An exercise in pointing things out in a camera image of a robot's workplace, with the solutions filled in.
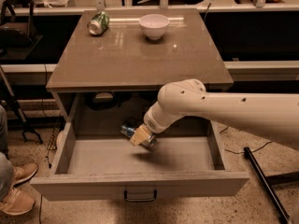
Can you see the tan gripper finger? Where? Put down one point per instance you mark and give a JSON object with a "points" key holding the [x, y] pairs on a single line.
{"points": [[141, 134]]}

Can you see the blue silver redbull can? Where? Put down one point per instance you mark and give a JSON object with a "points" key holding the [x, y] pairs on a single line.
{"points": [[128, 130]]}

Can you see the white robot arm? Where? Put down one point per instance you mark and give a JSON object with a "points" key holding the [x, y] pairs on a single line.
{"points": [[274, 117]]}

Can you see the open grey top drawer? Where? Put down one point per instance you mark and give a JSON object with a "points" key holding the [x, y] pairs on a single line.
{"points": [[95, 161]]}

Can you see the grey drawer cabinet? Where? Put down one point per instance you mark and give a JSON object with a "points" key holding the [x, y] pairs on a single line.
{"points": [[110, 69]]}

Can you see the green soda can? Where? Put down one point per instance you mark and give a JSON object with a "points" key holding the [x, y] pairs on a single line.
{"points": [[99, 23]]}

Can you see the black metal stand leg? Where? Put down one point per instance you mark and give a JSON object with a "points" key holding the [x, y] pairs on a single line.
{"points": [[283, 216]]}

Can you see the white ceramic bowl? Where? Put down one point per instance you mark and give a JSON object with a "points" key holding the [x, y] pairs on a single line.
{"points": [[154, 26]]}

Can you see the tan sneaker far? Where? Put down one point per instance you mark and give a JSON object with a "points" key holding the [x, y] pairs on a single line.
{"points": [[24, 173]]}

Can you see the tan sneaker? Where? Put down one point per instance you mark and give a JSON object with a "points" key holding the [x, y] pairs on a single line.
{"points": [[24, 173], [17, 202]]}

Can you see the tan sneaker near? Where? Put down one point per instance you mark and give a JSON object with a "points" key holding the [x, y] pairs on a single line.
{"points": [[17, 202]]}

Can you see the blue jeans leg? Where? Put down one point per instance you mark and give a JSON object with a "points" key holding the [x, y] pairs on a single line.
{"points": [[6, 168]]}

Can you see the black tripod stand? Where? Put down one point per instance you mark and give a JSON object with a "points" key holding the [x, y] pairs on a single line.
{"points": [[14, 105]]}

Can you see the black chair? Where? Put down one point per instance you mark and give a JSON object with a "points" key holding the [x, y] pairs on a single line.
{"points": [[17, 39]]}

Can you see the black drawer handle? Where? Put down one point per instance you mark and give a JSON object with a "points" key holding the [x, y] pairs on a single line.
{"points": [[142, 197]]}

